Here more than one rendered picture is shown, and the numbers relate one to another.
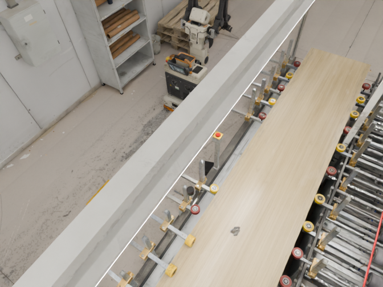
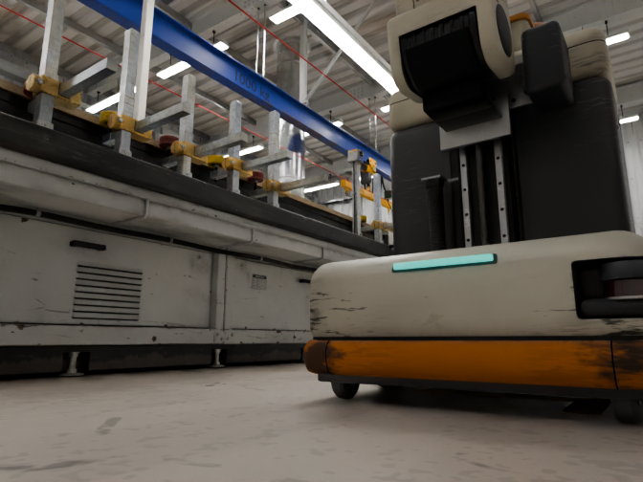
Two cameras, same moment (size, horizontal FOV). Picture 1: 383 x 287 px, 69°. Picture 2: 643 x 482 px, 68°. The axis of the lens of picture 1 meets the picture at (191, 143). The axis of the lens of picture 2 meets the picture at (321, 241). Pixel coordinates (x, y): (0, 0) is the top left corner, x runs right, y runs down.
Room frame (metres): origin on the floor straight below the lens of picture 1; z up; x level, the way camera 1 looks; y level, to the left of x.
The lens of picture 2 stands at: (4.17, -0.48, 0.12)
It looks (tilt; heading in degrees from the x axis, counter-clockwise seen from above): 12 degrees up; 179
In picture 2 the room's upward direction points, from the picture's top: straight up
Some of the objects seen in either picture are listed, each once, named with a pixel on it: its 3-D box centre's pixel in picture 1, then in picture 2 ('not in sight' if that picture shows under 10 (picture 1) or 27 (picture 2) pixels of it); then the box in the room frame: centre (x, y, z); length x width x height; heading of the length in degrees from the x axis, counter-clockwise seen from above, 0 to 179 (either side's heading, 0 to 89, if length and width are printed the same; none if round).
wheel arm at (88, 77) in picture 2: (280, 62); (69, 89); (2.89, -1.19, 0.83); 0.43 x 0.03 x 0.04; 54
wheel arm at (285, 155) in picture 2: (255, 99); (249, 165); (2.28, -0.75, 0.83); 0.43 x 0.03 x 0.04; 54
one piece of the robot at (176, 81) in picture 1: (187, 77); (497, 154); (3.01, -0.01, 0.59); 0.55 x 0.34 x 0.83; 53
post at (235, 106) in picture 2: (261, 95); (233, 154); (2.28, -0.81, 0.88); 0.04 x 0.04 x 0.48; 54
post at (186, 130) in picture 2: (270, 82); (186, 133); (2.48, -0.96, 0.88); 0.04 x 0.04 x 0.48; 54
